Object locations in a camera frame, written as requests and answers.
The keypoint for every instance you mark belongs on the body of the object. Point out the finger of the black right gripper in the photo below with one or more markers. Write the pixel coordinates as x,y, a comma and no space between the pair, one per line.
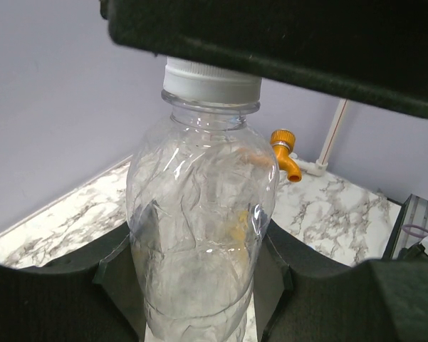
372,52

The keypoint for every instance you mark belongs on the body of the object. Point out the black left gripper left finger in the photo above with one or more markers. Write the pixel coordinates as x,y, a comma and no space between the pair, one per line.
91,294

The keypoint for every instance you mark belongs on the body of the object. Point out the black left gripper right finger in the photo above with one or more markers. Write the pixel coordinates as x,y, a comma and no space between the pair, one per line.
302,295

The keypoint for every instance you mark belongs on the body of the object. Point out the small clear bottle white cap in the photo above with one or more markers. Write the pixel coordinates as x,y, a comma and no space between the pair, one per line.
200,193

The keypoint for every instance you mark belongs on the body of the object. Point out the white ribbed bottle cap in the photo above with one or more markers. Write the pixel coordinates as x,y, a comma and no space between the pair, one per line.
209,84

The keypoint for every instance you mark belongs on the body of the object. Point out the orange plastic faucet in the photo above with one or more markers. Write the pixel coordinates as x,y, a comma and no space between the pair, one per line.
283,143

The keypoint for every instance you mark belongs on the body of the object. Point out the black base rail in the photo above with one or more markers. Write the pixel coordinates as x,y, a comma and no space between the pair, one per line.
392,250

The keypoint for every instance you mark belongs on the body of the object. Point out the white PVC pipe frame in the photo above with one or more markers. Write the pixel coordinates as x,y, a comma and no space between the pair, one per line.
319,167

